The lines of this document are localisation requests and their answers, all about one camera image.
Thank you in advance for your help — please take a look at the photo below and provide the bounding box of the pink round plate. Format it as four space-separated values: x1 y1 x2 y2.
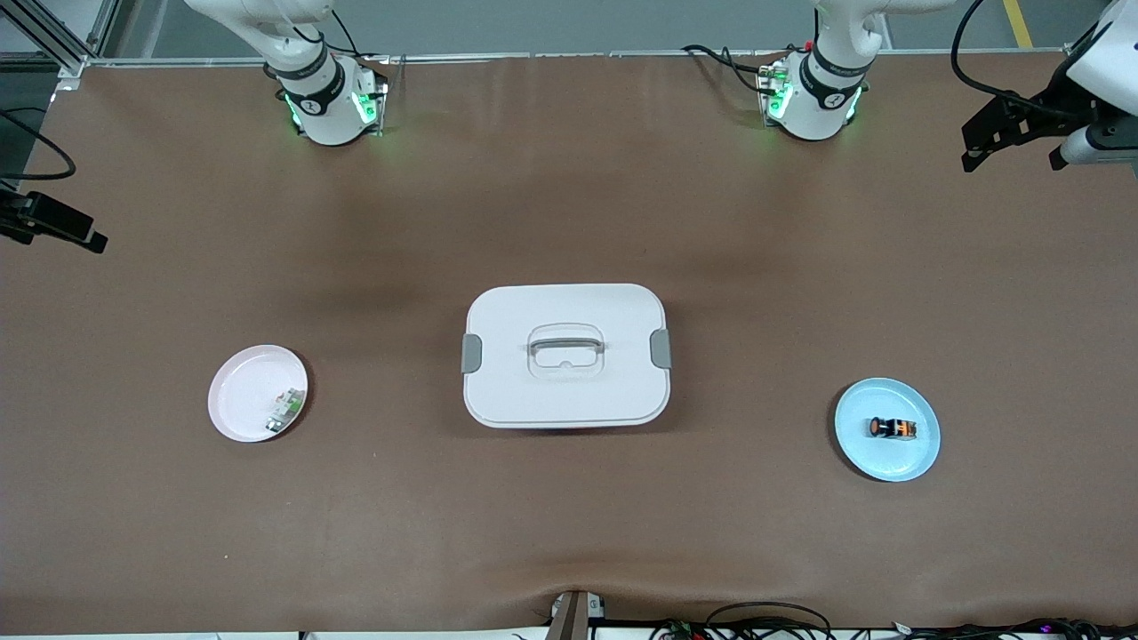
207 344 309 444

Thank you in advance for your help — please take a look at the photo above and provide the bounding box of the small green white component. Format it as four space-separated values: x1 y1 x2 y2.
265 388 308 435

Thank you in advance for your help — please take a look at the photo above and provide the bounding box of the light blue round plate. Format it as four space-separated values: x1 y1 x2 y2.
834 377 942 484

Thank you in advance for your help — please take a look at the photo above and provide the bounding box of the white lidded storage box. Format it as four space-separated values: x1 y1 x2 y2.
461 283 673 430

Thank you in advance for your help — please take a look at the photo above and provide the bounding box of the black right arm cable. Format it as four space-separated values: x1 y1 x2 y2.
0 109 78 181

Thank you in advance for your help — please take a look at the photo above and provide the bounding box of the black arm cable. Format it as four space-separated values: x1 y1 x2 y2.
950 0 1096 118
0 109 78 181

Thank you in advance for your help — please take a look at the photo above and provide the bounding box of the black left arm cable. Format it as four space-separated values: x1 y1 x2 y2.
950 0 1096 118

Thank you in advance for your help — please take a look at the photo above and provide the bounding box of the black base cable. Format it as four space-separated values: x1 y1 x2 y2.
681 43 779 97
327 7 363 60

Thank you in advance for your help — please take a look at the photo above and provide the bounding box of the black cable bundle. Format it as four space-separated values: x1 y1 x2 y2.
889 616 1138 640

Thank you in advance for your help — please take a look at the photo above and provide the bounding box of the black looped cable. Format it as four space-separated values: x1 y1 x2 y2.
705 602 834 640

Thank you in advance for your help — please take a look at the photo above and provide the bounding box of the brown camera mount bracket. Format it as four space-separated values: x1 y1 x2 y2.
545 589 607 640

